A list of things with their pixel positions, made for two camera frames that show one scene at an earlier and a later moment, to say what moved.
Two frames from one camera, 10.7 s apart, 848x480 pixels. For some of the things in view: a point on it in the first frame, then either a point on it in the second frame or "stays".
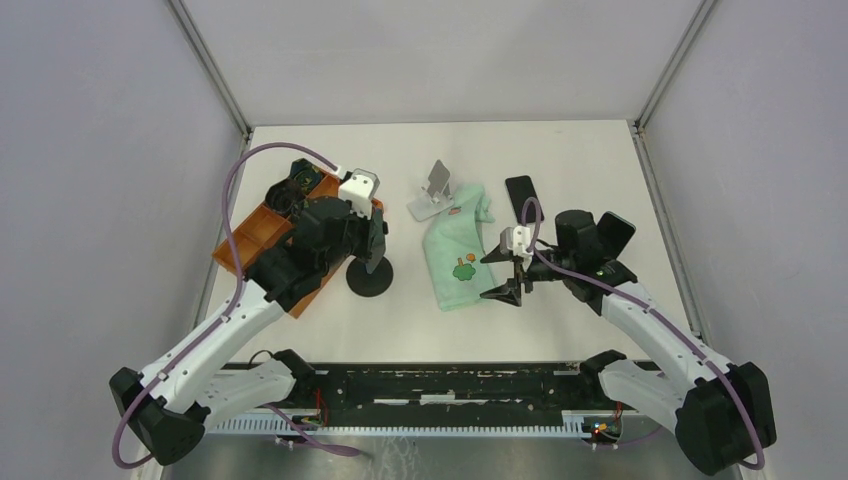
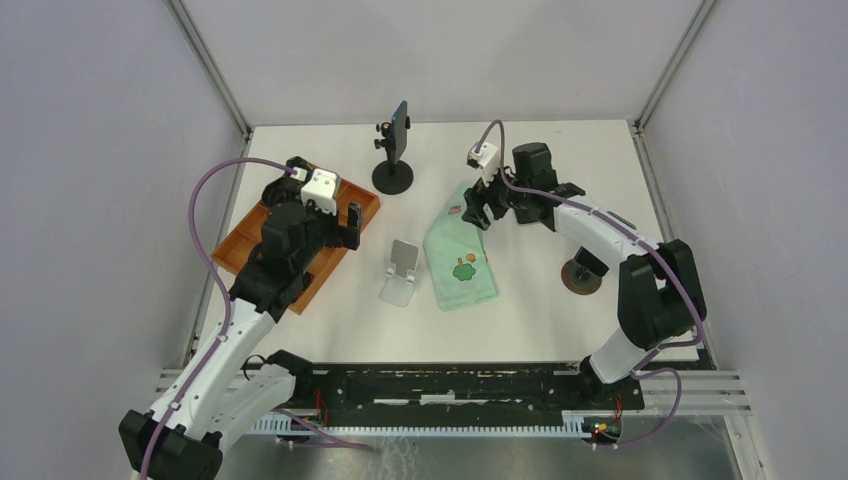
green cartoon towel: (455, 247) stays
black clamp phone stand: (372, 284) -> (391, 177)
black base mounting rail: (361, 397) stays
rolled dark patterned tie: (306, 175) stays
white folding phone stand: (436, 198) -> (400, 276)
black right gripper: (509, 291) -> (474, 214)
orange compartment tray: (266, 228) stays
